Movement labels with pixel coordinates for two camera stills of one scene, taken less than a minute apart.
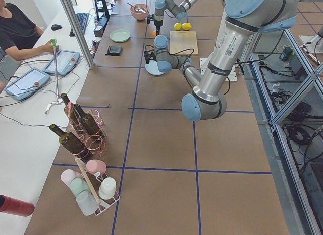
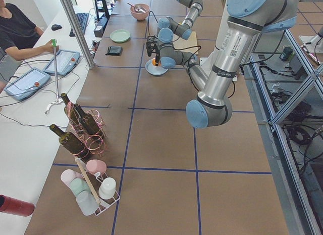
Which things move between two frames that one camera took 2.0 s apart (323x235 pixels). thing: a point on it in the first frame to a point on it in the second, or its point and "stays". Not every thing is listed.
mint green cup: (78, 185) stays
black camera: (148, 57) to (152, 45)
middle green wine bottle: (89, 123) stays
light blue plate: (152, 68) stays
